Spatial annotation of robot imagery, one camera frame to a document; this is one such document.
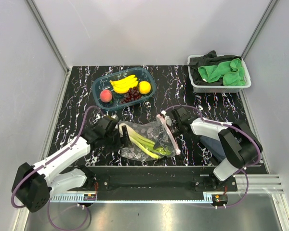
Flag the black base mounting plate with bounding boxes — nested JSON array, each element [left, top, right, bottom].
[[62, 165, 246, 202]]

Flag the dark grey cloth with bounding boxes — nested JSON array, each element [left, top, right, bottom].
[[188, 51, 242, 86]]

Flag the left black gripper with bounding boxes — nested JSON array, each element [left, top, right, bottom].
[[105, 126, 132, 153]]

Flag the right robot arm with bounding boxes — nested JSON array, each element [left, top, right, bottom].
[[157, 105, 263, 191]]

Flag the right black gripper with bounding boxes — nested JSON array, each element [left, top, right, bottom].
[[154, 122, 183, 151]]

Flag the blue plastic container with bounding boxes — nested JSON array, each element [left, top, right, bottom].
[[92, 67, 157, 111]]

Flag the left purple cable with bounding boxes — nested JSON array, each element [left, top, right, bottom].
[[11, 105, 104, 229]]

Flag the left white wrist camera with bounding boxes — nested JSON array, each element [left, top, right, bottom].
[[111, 115, 119, 123]]

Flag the green cloth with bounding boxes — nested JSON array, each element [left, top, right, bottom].
[[198, 58, 246, 86]]

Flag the green white fake leek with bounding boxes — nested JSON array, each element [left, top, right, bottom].
[[119, 123, 171, 160]]

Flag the purple fake grapes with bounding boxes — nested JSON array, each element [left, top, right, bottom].
[[121, 87, 142, 103]]

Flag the aluminium rail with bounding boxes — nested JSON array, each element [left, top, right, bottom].
[[21, 174, 286, 203]]

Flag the folded blue cloth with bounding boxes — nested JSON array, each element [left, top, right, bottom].
[[200, 136, 226, 162]]

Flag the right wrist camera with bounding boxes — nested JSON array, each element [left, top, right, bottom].
[[160, 110, 172, 127]]

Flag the red fake peach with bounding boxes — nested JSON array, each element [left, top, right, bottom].
[[100, 90, 112, 103]]

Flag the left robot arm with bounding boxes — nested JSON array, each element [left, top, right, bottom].
[[11, 116, 130, 213]]

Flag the clear zip top bag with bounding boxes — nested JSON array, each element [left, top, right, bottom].
[[119, 114, 181, 161]]

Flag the white plastic basket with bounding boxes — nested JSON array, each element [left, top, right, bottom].
[[187, 51, 251, 93]]

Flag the yellow fake banana bunch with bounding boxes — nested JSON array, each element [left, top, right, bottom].
[[109, 75, 139, 94]]

